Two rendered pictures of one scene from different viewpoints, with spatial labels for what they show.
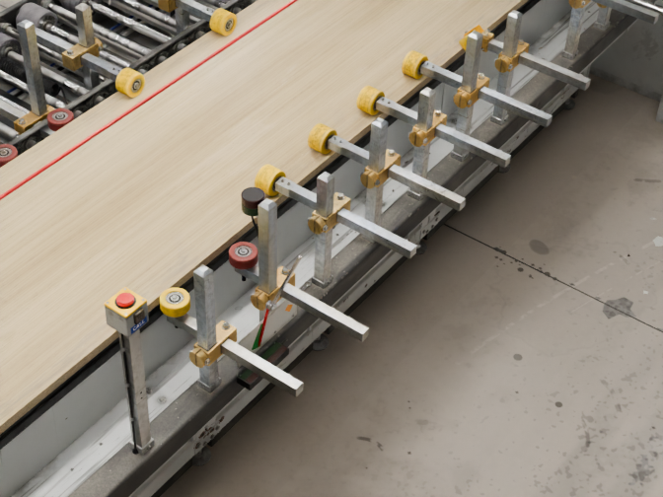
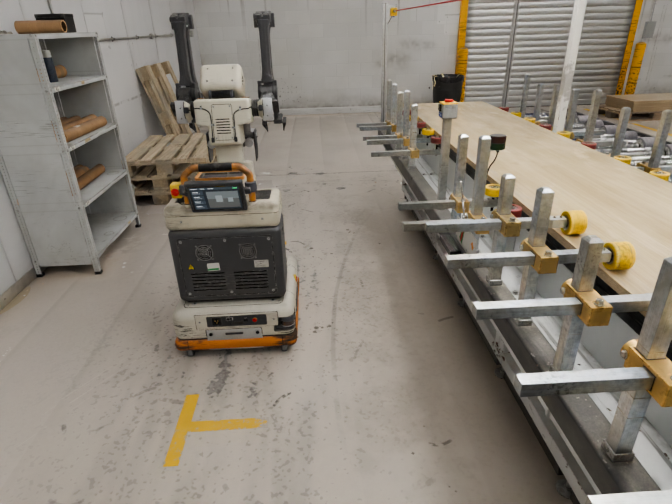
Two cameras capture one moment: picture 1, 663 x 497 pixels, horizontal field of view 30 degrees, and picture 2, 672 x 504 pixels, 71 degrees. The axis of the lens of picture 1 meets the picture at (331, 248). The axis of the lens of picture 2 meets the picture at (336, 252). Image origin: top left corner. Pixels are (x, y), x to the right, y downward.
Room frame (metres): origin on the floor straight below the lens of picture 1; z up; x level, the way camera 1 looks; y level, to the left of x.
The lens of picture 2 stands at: (3.40, -1.31, 1.55)
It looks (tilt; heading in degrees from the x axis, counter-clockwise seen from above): 26 degrees down; 143
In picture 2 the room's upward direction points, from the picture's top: 2 degrees counter-clockwise
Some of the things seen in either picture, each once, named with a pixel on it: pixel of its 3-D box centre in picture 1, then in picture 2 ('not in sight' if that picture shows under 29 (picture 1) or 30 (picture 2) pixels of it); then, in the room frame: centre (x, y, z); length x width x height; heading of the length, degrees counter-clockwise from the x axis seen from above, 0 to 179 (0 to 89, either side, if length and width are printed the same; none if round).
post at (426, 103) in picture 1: (421, 154); (572, 324); (2.98, -0.26, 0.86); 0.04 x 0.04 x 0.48; 55
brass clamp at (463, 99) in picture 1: (471, 91); (654, 371); (3.21, -0.42, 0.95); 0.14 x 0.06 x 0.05; 145
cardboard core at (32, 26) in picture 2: not in sight; (41, 26); (-0.54, -0.74, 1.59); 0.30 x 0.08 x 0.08; 55
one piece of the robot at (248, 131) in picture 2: not in sight; (232, 140); (1.00, -0.19, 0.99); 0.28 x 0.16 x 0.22; 55
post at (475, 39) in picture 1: (467, 98); (644, 367); (3.19, -0.41, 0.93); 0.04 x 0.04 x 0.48; 55
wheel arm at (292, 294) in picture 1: (300, 299); (458, 224); (2.36, 0.08, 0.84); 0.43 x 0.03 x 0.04; 55
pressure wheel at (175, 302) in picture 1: (176, 312); (493, 198); (2.28, 0.40, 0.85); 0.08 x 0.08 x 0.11
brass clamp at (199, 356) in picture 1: (213, 345); (459, 202); (2.18, 0.30, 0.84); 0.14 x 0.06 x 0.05; 145
